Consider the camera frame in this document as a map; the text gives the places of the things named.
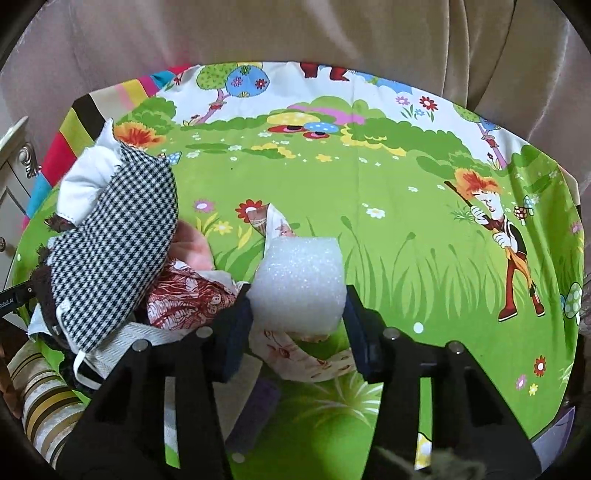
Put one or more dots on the white padded cloth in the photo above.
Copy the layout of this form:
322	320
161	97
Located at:
88	176

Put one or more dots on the green cartoon print tablecloth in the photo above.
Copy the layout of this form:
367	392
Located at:
450	228

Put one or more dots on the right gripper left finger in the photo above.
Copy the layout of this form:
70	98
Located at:
120	434

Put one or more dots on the beige curtain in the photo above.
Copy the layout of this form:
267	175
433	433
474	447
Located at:
520	64

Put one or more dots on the purple plastic storage box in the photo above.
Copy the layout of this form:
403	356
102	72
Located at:
550	443

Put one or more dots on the white herringbone cloth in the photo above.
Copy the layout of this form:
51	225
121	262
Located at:
103	358

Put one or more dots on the white foam sponge block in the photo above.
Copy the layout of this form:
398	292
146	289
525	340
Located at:
300	286

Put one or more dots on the purple knitted sock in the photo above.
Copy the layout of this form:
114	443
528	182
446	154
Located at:
259	408

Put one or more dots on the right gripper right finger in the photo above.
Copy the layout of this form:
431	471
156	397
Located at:
475	434

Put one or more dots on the white ornate cabinet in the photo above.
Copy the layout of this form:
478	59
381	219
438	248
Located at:
19	168

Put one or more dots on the pink knitted cloth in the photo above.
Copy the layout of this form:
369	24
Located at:
190	246

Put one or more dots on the black white houndstooth cloth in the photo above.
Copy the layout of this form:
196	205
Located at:
101	269

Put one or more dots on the red white floral cloth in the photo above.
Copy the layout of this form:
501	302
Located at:
185	299

